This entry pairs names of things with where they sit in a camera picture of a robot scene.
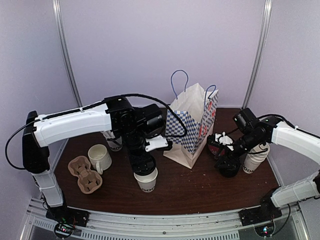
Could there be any paper cup holding straws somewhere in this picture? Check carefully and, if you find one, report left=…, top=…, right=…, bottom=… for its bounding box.
left=104, top=131, right=123, bottom=152

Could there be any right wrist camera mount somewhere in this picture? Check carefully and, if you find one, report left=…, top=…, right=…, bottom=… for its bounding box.
left=212, top=132, right=234, bottom=151

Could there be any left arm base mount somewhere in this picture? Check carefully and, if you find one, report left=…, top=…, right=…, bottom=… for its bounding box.
left=45, top=206, right=90, bottom=227

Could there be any stack of black lids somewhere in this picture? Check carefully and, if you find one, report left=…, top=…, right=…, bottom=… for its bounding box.
left=219, top=165, right=240, bottom=178

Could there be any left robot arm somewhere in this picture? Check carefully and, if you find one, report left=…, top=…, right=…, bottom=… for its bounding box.
left=22, top=96, right=169, bottom=222

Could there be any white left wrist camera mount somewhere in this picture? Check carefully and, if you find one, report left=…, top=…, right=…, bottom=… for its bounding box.
left=145, top=135, right=173, bottom=152

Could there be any white paper coffee cup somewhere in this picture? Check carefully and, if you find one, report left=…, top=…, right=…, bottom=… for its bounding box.
left=133, top=168, right=158, bottom=193

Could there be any stack of paper cups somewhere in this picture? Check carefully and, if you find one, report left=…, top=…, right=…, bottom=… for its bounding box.
left=242, top=143, right=270, bottom=174

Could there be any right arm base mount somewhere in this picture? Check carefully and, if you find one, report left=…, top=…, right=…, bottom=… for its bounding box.
left=238, top=205, right=282, bottom=226

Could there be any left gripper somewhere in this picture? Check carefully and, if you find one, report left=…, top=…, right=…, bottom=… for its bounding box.
left=119, top=128, right=155, bottom=174

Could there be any blue checkered paper bag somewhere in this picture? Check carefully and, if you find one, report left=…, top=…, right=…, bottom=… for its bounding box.
left=163, top=76, right=219, bottom=169

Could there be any aluminium front rail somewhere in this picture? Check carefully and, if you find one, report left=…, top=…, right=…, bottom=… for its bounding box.
left=19, top=197, right=311, bottom=240

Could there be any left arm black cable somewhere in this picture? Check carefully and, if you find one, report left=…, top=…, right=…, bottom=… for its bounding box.
left=4, top=92, right=188, bottom=171

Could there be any cream ceramic mug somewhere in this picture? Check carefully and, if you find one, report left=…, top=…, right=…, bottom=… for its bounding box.
left=87, top=144, right=112, bottom=175

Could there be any cardboard cup carrier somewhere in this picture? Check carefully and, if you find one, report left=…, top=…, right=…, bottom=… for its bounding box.
left=68, top=155, right=103, bottom=195

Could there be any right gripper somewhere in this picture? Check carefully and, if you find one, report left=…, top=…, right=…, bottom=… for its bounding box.
left=214, top=129, right=263, bottom=169

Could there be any red floral plate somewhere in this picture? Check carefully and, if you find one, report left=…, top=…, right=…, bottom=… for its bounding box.
left=206, top=135, right=225, bottom=160

